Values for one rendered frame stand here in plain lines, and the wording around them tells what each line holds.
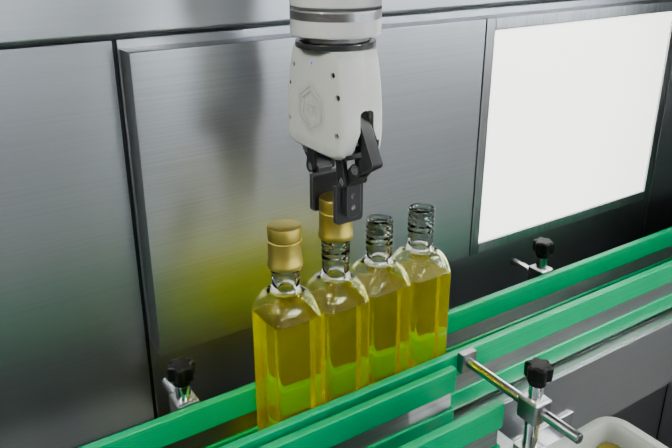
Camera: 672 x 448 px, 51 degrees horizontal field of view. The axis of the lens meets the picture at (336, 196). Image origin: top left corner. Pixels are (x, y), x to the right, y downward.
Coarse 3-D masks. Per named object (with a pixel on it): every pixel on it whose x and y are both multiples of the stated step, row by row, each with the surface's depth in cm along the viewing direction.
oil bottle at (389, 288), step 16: (352, 272) 77; (368, 272) 75; (384, 272) 75; (400, 272) 76; (368, 288) 75; (384, 288) 75; (400, 288) 76; (384, 304) 76; (400, 304) 77; (384, 320) 76; (400, 320) 78; (384, 336) 77; (400, 336) 79; (384, 352) 78; (400, 352) 79; (384, 368) 79; (400, 368) 80; (368, 384) 79
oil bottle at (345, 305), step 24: (312, 288) 73; (336, 288) 72; (360, 288) 73; (336, 312) 72; (360, 312) 74; (336, 336) 73; (360, 336) 75; (336, 360) 74; (360, 360) 76; (336, 384) 75; (360, 384) 77
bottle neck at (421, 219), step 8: (408, 208) 78; (416, 208) 79; (424, 208) 79; (432, 208) 78; (416, 216) 77; (424, 216) 77; (432, 216) 78; (408, 224) 79; (416, 224) 78; (424, 224) 77; (432, 224) 78; (408, 232) 79; (416, 232) 78; (424, 232) 78; (432, 232) 78; (408, 240) 79; (416, 240) 78; (424, 240) 78; (432, 240) 79; (408, 248) 79; (416, 248) 79; (424, 248) 78; (432, 248) 79
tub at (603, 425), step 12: (600, 420) 90; (612, 420) 90; (624, 420) 90; (588, 432) 89; (600, 432) 90; (612, 432) 91; (624, 432) 90; (636, 432) 88; (552, 444) 86; (564, 444) 86; (576, 444) 88; (588, 444) 89; (624, 444) 90; (636, 444) 88; (648, 444) 87; (660, 444) 86
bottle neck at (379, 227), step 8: (368, 216) 76; (376, 216) 76; (384, 216) 76; (368, 224) 75; (376, 224) 74; (384, 224) 74; (392, 224) 75; (368, 232) 75; (376, 232) 74; (384, 232) 74; (392, 232) 75; (368, 240) 75; (376, 240) 75; (384, 240) 75; (392, 240) 76; (368, 248) 76; (376, 248) 75; (384, 248) 75; (368, 256) 76; (376, 256) 75; (384, 256) 75; (376, 264) 76
